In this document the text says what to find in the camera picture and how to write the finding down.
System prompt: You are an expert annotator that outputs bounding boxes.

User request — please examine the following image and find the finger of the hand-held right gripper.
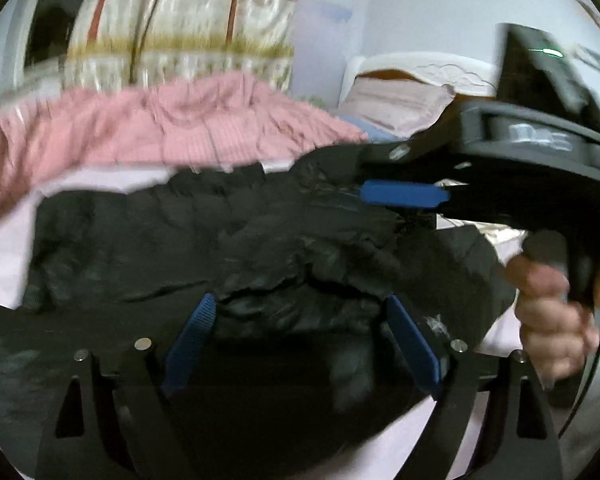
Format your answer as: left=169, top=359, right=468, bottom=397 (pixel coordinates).
left=357, top=142, right=463, bottom=223

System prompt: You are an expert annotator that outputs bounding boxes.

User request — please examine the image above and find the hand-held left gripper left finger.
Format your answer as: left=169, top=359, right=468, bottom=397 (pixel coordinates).
left=34, top=292, right=218, bottom=480

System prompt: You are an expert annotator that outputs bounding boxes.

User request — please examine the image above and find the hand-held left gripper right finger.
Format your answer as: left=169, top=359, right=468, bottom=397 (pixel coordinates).
left=385, top=294, right=566, bottom=480

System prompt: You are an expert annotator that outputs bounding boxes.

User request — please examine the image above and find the black puffer jacket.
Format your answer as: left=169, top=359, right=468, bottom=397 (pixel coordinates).
left=0, top=147, right=518, bottom=466

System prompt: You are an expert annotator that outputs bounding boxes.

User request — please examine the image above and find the person's right hand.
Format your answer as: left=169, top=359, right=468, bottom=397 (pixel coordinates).
left=505, top=242, right=600, bottom=391

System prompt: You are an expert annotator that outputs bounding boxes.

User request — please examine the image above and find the blue floral pillow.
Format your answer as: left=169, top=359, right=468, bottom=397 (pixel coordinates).
left=340, top=112, right=396, bottom=143

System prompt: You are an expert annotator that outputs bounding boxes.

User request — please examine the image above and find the pink pillow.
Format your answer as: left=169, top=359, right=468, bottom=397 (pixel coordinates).
left=337, top=80, right=456, bottom=138

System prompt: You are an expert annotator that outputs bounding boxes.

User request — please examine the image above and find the white and wooden headboard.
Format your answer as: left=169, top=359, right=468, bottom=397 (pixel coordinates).
left=337, top=55, right=501, bottom=111

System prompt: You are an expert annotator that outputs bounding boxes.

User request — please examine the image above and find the pink checked quilt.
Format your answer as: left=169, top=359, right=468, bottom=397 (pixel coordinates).
left=0, top=71, right=368, bottom=221

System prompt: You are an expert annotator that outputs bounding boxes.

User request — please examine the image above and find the tree print curtain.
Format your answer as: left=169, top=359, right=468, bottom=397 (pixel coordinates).
left=62, top=0, right=303, bottom=96

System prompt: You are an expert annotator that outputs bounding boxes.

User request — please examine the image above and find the white framed window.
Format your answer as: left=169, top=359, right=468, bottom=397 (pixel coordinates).
left=22, top=0, right=98, bottom=68

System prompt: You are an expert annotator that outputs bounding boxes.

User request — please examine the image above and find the pale purple wall panel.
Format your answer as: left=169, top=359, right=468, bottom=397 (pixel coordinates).
left=292, top=0, right=371, bottom=106

